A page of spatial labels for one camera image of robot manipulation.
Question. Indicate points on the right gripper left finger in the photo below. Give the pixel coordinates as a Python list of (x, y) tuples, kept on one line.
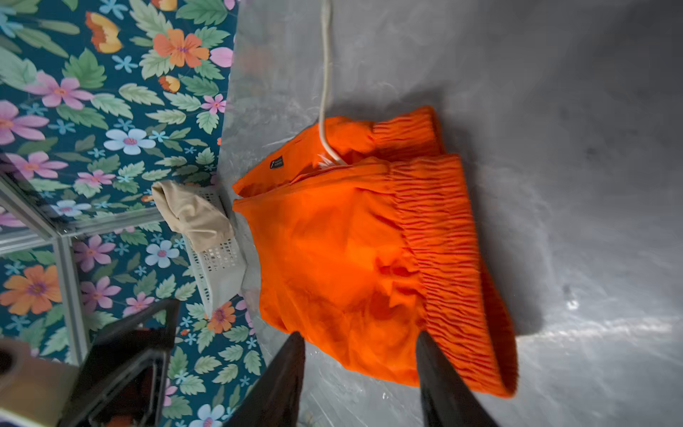
[(275, 398)]

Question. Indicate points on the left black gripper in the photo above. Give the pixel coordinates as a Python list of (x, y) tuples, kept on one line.
[(125, 372)]

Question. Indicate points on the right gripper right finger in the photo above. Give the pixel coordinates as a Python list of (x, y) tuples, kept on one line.
[(446, 399)]

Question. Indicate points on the beige shorts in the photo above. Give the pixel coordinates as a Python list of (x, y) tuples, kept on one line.
[(186, 212)]

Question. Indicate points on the orange shorts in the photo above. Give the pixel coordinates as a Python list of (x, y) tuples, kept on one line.
[(366, 238)]

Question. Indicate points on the white plastic laundry basket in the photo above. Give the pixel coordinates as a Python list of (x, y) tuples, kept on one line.
[(219, 272)]

